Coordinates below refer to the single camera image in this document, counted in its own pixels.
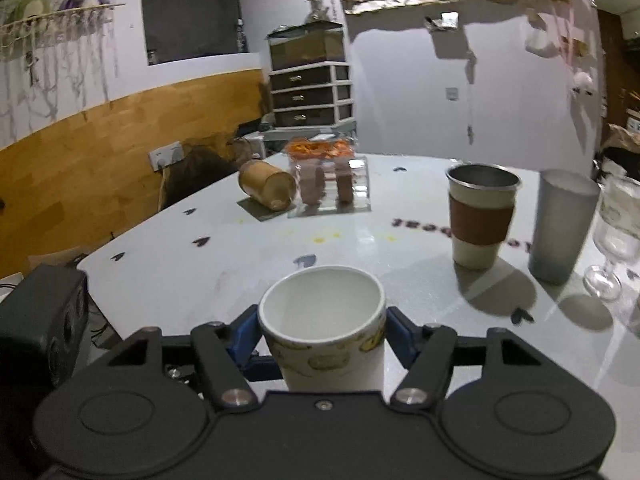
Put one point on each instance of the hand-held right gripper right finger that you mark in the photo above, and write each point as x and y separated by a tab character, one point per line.
401	332

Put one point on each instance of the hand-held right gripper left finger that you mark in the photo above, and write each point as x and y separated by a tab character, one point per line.
243	336

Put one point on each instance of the white paper cup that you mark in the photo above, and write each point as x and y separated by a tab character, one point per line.
325	327

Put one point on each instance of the steel cup with brown sleeve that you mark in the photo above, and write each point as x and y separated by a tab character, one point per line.
481	217

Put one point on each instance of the brown wooden jar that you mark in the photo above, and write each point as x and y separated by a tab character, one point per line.
265	184

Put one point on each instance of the dark brown chair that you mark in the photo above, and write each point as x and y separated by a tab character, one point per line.
197	175

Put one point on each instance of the clear plastic snack box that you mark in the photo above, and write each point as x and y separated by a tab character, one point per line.
327	175

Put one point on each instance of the grey frosted tumbler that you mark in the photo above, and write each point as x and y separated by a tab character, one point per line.
562	230

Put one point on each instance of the clear wine glass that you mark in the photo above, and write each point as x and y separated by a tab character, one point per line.
617	230

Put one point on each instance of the white plastic drawer unit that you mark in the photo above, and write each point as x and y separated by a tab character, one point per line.
310	85

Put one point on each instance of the white hanging plush toy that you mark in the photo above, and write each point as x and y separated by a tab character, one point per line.
582	82

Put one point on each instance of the vase with dried flowers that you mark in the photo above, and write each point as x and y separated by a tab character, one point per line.
316	2

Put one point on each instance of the white wall socket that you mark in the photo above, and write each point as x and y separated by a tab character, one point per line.
165	155

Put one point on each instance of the white light switch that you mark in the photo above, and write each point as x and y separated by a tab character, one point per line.
452	94

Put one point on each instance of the wall rack with plush toys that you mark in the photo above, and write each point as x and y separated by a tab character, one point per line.
60	7

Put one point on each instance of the dark wall panel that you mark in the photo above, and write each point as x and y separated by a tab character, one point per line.
190	7

